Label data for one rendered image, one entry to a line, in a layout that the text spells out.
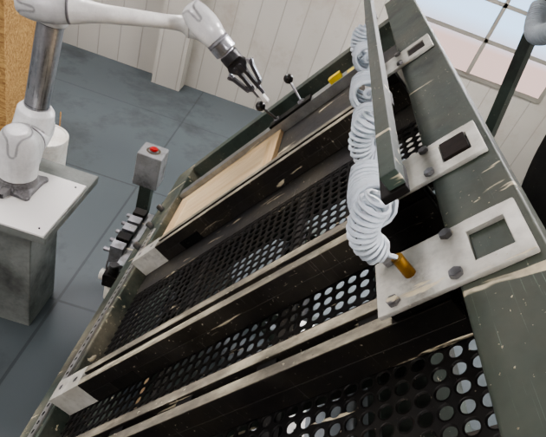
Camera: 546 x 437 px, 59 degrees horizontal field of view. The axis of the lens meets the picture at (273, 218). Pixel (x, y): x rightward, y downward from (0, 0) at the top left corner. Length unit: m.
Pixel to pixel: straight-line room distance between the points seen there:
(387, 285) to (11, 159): 1.79
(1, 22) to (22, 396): 2.23
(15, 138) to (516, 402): 1.98
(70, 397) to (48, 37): 1.36
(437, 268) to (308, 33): 4.60
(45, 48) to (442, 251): 1.83
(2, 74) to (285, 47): 2.67
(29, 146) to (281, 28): 3.42
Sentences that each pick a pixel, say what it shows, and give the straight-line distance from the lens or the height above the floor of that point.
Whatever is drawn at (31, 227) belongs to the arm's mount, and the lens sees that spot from 2.13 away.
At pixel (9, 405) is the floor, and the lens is 2.52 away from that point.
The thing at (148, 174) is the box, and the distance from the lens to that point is 2.38.
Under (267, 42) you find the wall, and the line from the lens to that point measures 5.17.
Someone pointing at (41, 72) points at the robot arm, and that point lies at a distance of 2.22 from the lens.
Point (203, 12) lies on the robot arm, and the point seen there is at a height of 1.67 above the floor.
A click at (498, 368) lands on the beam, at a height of 1.87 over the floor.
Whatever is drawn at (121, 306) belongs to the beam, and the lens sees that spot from 1.68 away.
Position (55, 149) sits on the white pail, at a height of 0.34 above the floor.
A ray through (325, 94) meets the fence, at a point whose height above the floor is 1.56.
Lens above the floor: 2.16
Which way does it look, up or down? 35 degrees down
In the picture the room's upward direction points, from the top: 22 degrees clockwise
